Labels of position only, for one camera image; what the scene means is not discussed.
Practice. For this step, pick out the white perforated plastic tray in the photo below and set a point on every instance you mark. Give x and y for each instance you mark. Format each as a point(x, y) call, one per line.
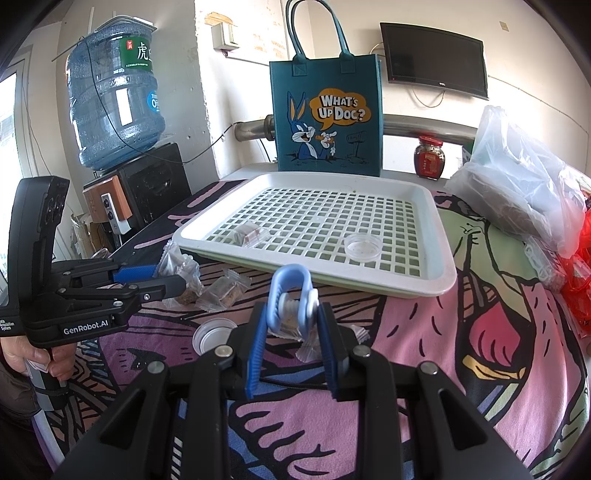
point(429, 272)

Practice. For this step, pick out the translucent plastic bag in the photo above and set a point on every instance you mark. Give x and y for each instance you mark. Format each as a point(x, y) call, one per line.
point(512, 184)

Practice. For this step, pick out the person's left forearm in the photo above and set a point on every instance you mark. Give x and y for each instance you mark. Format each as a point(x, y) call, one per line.
point(14, 392)

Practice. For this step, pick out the teal cartoon tote bag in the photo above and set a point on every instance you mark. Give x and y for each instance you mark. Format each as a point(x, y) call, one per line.
point(323, 83)

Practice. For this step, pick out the red plastic bag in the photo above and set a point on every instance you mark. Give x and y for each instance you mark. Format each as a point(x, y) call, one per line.
point(577, 286)

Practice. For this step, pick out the white round lid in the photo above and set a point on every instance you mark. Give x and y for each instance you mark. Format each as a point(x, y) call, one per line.
point(213, 334)

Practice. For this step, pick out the cardboard box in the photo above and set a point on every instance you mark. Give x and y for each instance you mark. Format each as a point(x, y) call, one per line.
point(83, 237)

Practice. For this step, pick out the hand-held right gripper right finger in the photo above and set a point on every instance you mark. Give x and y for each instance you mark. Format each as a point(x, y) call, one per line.
point(328, 355)

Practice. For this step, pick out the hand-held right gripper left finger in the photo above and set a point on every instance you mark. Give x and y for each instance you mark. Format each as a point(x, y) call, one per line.
point(255, 355)

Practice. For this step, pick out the red-lidded glass jar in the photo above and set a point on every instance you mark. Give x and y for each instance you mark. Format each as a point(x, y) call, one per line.
point(429, 159)

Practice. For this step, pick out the light green tray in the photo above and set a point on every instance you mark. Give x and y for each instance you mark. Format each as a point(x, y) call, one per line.
point(258, 264)

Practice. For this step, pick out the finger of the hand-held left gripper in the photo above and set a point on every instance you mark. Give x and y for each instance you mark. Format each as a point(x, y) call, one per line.
point(134, 273)
point(161, 288)

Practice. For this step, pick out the black wall television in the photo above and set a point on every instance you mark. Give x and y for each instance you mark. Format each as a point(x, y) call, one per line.
point(434, 57)

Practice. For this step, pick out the person's left hand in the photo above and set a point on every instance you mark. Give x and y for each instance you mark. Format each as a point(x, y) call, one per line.
point(16, 355)

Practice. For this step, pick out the blue water jug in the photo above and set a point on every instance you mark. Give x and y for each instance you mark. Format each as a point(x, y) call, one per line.
point(111, 106)

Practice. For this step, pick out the black water dispenser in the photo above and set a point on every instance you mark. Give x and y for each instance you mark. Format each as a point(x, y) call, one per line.
point(152, 184)

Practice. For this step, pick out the printed blanket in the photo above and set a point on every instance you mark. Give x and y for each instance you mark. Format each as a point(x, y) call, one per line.
point(485, 323)

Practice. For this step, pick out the small clear plastic cup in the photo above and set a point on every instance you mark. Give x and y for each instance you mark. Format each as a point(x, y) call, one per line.
point(363, 247)

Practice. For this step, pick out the wall switch box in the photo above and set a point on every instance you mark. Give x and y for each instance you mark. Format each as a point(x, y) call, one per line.
point(225, 34)

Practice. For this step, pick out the blue plastic clip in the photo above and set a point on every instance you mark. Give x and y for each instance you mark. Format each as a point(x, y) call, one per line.
point(284, 281)

